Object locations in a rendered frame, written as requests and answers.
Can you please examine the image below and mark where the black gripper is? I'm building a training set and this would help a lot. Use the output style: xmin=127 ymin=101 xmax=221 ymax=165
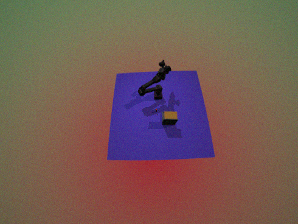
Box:
xmin=159 ymin=60 xmax=168 ymax=74

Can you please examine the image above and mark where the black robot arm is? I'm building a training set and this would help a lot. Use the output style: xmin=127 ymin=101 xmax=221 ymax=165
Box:
xmin=138 ymin=66 xmax=171 ymax=96

